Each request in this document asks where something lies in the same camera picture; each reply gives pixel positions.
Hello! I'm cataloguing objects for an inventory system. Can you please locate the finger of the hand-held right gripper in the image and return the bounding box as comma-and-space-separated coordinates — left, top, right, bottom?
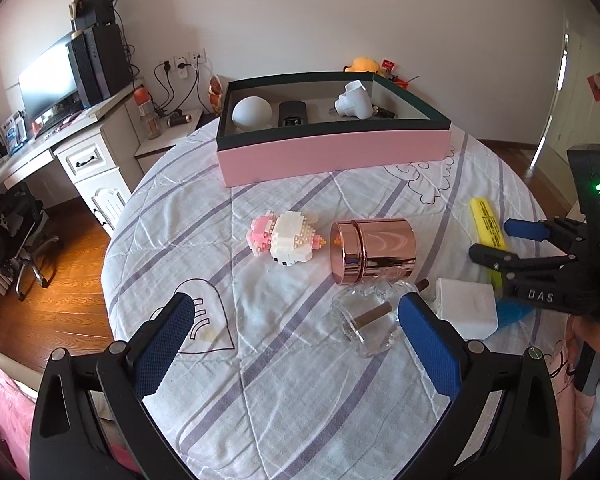
469, 242, 579, 283
504, 217, 589, 257

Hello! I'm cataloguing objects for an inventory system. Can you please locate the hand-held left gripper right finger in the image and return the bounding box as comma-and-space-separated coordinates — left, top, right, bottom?
397, 292, 565, 480

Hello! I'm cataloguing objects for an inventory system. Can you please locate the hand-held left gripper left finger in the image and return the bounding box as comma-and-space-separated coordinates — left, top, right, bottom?
29, 292, 197, 480

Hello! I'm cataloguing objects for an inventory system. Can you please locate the yellow highlighter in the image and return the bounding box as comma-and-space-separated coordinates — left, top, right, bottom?
469, 197, 512, 288

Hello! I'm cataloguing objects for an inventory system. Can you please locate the white charger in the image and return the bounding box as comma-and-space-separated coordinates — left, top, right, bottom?
420, 277, 499, 339

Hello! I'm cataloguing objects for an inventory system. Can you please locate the rose gold metal can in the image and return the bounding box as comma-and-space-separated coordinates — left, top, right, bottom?
329, 218, 417, 286

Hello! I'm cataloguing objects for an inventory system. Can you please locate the pink white block toy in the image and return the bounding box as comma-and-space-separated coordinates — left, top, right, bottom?
250, 210, 327, 267

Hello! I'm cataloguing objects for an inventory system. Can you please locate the pink storage box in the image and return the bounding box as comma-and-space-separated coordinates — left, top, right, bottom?
215, 71, 452, 188

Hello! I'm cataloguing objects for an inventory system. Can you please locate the white plastic holder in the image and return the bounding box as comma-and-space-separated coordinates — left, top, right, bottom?
334, 80, 376, 120

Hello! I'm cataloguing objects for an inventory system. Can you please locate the white round lamp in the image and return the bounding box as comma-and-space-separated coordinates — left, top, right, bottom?
231, 96, 271, 128

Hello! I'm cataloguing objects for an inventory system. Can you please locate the black remote control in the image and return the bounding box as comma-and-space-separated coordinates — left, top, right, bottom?
279, 101, 308, 127

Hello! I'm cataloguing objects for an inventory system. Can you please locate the person's right hand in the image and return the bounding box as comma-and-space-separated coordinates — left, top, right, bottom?
564, 314, 600, 378

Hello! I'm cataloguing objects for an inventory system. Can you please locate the pink printed sheet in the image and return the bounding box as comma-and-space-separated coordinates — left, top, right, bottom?
545, 310, 598, 480

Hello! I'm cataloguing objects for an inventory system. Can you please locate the round table with striped cloth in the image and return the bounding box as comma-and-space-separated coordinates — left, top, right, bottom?
100, 120, 587, 480

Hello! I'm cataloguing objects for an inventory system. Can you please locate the white door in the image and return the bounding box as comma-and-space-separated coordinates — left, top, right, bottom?
534, 20, 600, 173

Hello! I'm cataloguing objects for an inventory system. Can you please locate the black office chair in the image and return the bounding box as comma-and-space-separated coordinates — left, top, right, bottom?
0, 182, 63, 302

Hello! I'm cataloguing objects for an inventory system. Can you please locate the white desk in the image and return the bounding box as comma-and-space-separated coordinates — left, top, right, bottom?
0, 80, 147, 241

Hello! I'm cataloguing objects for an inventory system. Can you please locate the red storage crate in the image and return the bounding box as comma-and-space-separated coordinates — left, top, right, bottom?
380, 57, 422, 92

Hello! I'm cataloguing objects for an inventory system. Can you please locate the white nightstand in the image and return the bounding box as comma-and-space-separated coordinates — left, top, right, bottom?
134, 107, 221, 162

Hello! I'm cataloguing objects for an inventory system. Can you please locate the yellow octopus plush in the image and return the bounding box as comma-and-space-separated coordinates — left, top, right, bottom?
344, 56, 383, 77

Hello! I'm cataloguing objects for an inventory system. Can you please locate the orange cap water bottle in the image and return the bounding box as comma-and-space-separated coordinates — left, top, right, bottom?
132, 86, 163, 140

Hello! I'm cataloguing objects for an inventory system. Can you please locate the orange snack bag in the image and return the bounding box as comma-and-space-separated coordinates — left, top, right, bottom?
207, 75, 226, 115

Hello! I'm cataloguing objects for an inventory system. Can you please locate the blue white box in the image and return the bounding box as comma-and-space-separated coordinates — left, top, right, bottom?
2, 112, 28, 153

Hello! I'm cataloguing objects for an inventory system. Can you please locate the black monitor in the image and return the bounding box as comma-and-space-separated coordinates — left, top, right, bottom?
19, 37, 80, 127

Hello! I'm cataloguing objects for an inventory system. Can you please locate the black computer tower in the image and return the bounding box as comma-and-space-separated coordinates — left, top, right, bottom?
66, 22, 133, 108

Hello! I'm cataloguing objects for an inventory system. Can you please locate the black speaker box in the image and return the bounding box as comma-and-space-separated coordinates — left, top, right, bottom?
70, 0, 117, 31

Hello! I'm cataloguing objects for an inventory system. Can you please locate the black power cable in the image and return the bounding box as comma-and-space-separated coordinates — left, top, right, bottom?
153, 62, 178, 113
178, 62, 202, 111

